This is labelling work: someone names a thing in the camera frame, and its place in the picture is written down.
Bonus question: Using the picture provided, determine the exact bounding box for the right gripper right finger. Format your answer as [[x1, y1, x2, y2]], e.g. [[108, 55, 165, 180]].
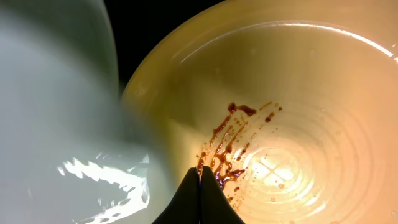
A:
[[200, 166, 244, 224]]

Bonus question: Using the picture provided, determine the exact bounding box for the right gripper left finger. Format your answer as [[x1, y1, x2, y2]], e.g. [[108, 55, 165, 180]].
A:
[[153, 167, 200, 224]]

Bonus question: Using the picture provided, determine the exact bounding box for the yellow plate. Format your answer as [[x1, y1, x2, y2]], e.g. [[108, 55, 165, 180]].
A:
[[123, 1, 397, 223]]

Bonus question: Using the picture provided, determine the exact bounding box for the light blue plate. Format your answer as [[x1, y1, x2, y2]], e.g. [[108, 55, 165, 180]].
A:
[[1, 1, 175, 224]]

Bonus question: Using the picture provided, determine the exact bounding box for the black round tray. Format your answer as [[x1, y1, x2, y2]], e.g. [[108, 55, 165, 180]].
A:
[[104, 0, 222, 92]]

